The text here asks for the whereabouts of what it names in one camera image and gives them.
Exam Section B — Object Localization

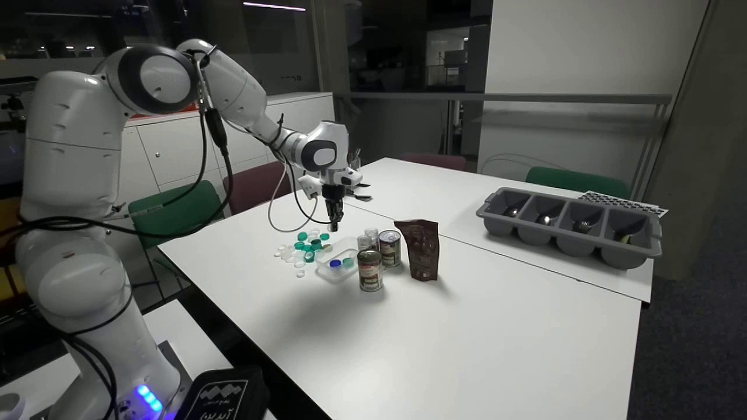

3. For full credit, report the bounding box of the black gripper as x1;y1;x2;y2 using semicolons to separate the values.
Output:
322;183;349;233

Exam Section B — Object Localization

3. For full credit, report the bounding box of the clear plastic container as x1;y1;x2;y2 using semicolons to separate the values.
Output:
314;240;363;286

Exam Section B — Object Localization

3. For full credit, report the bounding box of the maroon chair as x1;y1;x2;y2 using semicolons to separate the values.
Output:
225;159;295;217
400;150;474;174

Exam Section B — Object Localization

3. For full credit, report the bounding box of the brown foil pouch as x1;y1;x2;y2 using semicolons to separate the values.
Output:
393;217;444;282

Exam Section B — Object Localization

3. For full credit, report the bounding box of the green chair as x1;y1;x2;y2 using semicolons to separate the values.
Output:
525;164;633;199
126;180;227;252

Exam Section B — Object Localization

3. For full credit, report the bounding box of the white cabinet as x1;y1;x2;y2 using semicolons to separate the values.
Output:
115;91;337;208

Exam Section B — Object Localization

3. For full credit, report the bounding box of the metal railing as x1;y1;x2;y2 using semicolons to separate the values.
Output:
334;91;672;108

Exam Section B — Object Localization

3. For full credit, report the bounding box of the grey cutlery tray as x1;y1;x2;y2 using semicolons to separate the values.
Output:
474;184;665;271

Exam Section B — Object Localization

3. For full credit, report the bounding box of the black patterned device box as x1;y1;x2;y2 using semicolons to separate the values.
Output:
172;369;272;420

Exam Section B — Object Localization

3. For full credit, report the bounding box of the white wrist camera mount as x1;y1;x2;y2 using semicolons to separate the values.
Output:
342;170;373;203

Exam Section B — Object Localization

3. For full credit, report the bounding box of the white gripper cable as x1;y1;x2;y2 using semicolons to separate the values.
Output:
267;159;334;236

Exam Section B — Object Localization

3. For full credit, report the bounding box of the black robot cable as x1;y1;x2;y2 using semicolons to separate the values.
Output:
0;44;237;243

